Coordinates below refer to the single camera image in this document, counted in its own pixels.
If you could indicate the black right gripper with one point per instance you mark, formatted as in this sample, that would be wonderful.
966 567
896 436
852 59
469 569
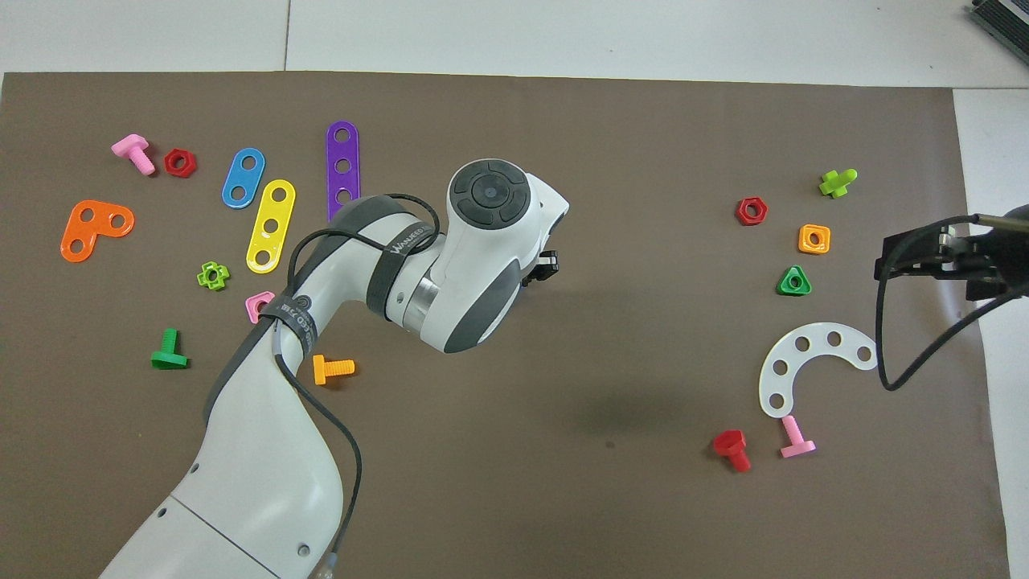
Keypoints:
993 261

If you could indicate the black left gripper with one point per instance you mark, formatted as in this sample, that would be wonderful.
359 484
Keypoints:
540 272

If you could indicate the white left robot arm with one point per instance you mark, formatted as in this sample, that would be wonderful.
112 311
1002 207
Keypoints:
265 450

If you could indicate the lime green cross screw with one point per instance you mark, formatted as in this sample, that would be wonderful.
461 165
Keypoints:
836 185

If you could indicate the orange square plastic nut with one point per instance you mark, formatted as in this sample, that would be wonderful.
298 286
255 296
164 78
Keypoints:
804 248

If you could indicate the green triangle plastic nut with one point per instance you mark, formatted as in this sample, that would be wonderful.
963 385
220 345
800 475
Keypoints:
784 289

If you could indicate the red hexagon plastic nut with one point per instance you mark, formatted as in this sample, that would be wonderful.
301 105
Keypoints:
741 212
169 163

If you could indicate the pink plastic screw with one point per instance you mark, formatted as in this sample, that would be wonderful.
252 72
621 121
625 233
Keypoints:
130 147
792 430

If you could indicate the orange plastic screw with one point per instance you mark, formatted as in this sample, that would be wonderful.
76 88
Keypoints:
320 371

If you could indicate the red hexagon plastic screw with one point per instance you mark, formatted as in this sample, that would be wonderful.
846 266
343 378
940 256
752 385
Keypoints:
729 442

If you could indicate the pink square plastic nut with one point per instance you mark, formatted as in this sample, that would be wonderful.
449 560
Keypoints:
253 314

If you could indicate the lime green cross nut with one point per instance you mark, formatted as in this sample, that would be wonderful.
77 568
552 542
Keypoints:
202 277

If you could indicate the green plastic screw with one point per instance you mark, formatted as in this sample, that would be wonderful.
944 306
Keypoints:
170 342

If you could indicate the white curved five-hole plate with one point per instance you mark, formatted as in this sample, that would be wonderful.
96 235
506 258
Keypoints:
817 336

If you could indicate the brown table mat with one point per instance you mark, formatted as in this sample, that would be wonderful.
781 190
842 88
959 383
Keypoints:
643 362

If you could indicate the purple four-hole plastic plate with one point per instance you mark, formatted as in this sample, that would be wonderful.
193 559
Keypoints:
343 151

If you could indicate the black ribbed metal device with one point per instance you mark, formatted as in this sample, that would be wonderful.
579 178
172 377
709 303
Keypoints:
1005 20

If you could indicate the yellow three-hole plastic plate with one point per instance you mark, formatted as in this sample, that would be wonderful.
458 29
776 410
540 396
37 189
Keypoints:
275 210

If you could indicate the blue two-hole plastic plate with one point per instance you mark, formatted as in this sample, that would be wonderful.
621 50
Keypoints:
243 178

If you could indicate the orange three-hole angled plate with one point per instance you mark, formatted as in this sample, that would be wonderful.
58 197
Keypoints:
98 229

